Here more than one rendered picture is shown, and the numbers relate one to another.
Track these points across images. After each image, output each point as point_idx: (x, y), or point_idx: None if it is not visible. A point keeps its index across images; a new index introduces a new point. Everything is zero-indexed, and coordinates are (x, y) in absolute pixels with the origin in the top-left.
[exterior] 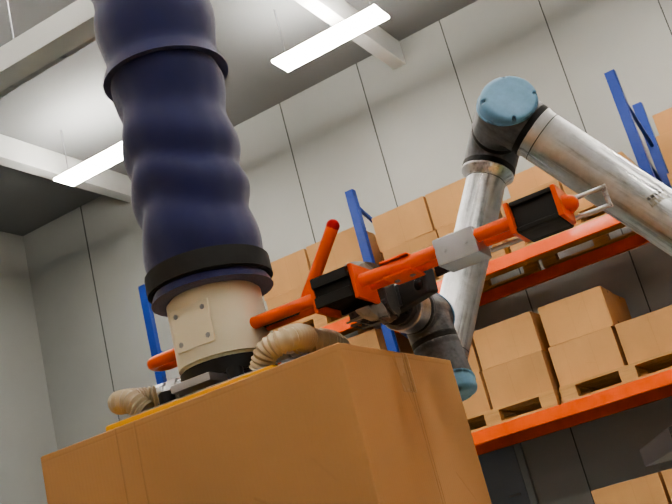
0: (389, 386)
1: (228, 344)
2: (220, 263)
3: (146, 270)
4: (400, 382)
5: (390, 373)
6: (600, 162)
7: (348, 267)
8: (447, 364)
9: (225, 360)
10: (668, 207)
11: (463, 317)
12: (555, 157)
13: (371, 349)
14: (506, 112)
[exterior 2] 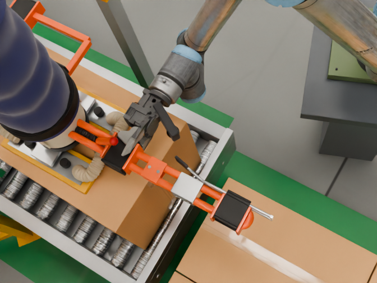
0: (143, 201)
1: (58, 146)
2: (44, 138)
3: None
4: (150, 189)
5: (144, 195)
6: (336, 31)
7: (123, 169)
8: (183, 128)
9: (58, 149)
10: (367, 57)
11: (211, 36)
12: (305, 17)
13: (133, 205)
14: (275, 1)
